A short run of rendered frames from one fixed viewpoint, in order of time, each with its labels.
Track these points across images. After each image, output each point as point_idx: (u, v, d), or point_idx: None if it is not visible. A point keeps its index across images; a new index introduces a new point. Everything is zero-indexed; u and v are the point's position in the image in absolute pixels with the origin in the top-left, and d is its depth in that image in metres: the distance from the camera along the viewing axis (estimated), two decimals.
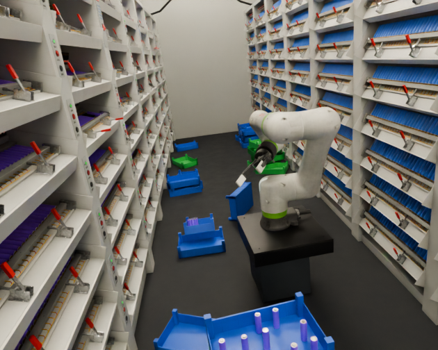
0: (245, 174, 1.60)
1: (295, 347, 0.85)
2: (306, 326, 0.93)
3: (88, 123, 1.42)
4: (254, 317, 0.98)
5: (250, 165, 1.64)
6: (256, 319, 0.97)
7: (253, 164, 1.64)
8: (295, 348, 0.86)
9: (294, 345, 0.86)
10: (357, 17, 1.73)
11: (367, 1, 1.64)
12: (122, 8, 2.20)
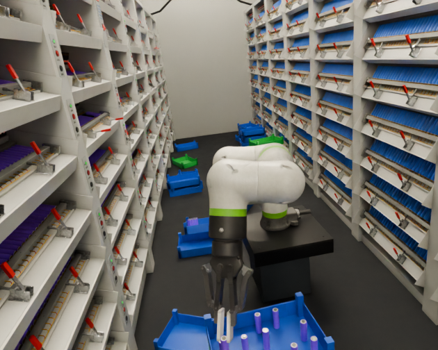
0: (220, 301, 0.82)
1: (295, 347, 0.85)
2: (306, 326, 0.93)
3: (88, 123, 1.42)
4: (254, 317, 0.98)
5: (206, 269, 0.84)
6: (256, 319, 0.97)
7: (209, 264, 0.84)
8: (295, 348, 0.86)
9: (294, 345, 0.86)
10: (357, 17, 1.73)
11: (367, 1, 1.64)
12: (122, 8, 2.20)
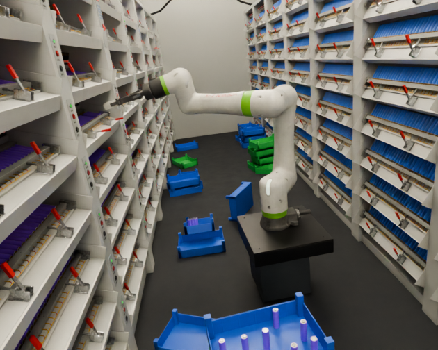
0: None
1: (295, 347, 0.85)
2: (306, 326, 0.93)
3: (88, 123, 1.42)
4: None
5: (135, 98, 1.56)
6: (95, 118, 1.63)
7: (138, 96, 1.57)
8: (295, 348, 0.86)
9: (294, 345, 0.86)
10: (357, 17, 1.73)
11: (367, 1, 1.64)
12: (122, 8, 2.20)
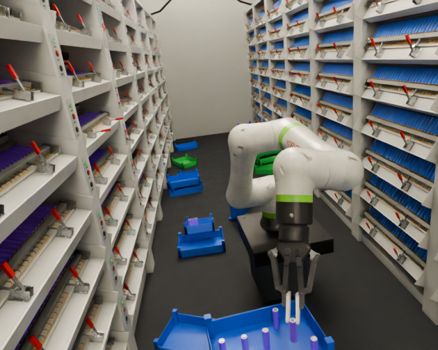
0: (287, 285, 0.85)
1: (293, 322, 0.83)
2: None
3: (88, 123, 1.42)
4: None
5: (272, 253, 0.86)
6: None
7: (276, 248, 0.87)
8: (294, 323, 0.83)
9: (293, 320, 0.83)
10: (357, 17, 1.73)
11: (367, 1, 1.64)
12: (122, 8, 2.20)
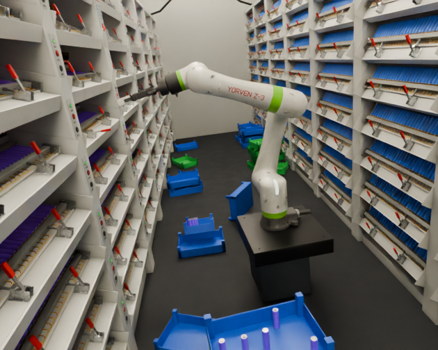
0: None
1: None
2: None
3: (84, 122, 1.42)
4: None
5: None
6: None
7: None
8: None
9: None
10: (357, 17, 1.73)
11: (367, 1, 1.64)
12: (122, 8, 2.20)
